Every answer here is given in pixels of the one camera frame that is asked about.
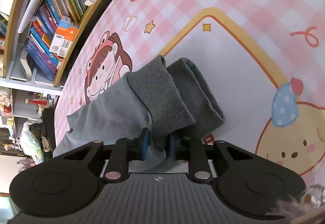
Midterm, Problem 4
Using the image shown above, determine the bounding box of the grey knit garment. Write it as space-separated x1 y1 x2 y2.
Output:
54 56 225 172

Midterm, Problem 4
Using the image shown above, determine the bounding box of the orange and white box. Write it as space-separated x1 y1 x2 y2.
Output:
57 22 79 57

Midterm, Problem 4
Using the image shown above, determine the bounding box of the blue and white box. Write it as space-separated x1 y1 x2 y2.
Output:
50 16 71 53

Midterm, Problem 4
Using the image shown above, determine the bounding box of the pink checkered cartoon table mat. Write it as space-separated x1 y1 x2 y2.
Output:
54 0 324 185

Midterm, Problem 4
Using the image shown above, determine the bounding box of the wooden bookshelf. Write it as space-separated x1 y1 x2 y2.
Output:
1 0 111 90

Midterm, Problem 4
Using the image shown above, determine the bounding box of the white grey shelf frame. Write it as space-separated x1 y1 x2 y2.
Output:
0 0 64 123

